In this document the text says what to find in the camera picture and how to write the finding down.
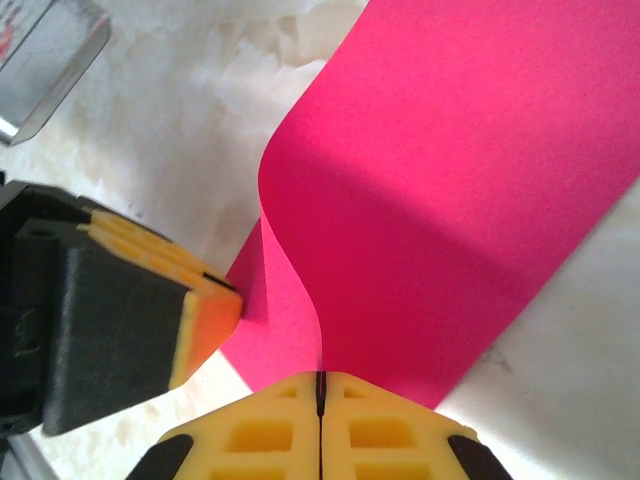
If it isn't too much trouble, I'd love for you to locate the pink paper sheet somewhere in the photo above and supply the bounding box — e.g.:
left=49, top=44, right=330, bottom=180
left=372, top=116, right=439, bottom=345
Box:
left=219, top=0, right=640, bottom=411

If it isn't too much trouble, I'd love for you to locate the aluminium front rail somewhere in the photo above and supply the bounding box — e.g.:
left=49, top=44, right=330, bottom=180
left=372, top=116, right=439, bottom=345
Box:
left=0, top=0, right=112, bottom=147

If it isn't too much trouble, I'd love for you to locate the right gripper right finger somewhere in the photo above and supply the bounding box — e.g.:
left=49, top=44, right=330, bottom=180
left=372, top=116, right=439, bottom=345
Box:
left=319, top=372, right=512, bottom=480

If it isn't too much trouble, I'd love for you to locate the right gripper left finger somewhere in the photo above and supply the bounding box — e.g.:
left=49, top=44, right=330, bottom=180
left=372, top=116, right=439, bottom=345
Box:
left=127, top=372, right=321, bottom=480

